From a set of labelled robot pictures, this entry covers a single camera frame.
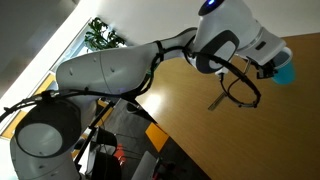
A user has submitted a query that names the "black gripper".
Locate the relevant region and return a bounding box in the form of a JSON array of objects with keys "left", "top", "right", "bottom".
[{"left": 256, "top": 61, "right": 278, "bottom": 79}]

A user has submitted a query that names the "blue plastic cup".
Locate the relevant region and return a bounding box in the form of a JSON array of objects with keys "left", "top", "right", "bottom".
[{"left": 272, "top": 47, "right": 295, "bottom": 85}]

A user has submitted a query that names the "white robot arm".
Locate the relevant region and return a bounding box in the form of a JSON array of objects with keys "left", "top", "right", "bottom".
[{"left": 10, "top": 0, "right": 286, "bottom": 180}]

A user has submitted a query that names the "green potted plant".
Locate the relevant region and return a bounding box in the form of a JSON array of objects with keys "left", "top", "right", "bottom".
[{"left": 84, "top": 17, "right": 126, "bottom": 51}]

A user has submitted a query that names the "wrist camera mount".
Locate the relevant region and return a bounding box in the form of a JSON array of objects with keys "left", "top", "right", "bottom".
[{"left": 237, "top": 27, "right": 286, "bottom": 66}]

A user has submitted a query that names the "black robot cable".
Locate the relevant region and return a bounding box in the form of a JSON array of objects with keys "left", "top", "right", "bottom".
[{"left": 0, "top": 39, "right": 262, "bottom": 124}]

